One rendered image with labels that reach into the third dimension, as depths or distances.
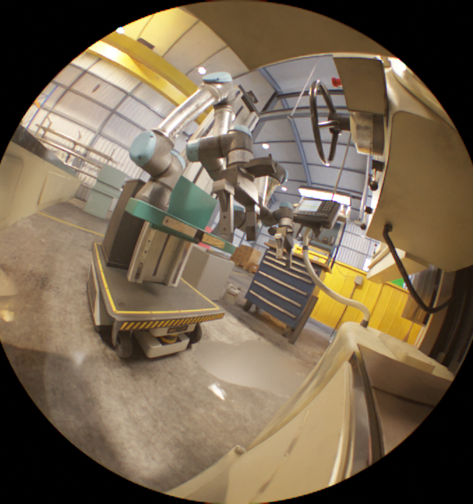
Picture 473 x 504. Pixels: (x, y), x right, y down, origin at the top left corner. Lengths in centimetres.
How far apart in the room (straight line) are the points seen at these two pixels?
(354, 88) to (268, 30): 32
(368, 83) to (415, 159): 21
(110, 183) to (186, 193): 443
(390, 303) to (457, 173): 279
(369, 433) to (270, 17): 33
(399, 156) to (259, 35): 42
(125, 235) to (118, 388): 77
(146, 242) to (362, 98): 98
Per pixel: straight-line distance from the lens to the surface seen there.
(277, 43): 17
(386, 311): 316
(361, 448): 19
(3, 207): 27
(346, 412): 25
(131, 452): 71
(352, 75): 44
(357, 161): 1076
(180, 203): 86
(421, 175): 55
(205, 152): 49
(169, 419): 77
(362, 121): 63
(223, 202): 32
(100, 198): 516
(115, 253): 101
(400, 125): 44
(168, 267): 105
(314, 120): 58
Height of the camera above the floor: 69
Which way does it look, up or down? level
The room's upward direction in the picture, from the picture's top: 24 degrees clockwise
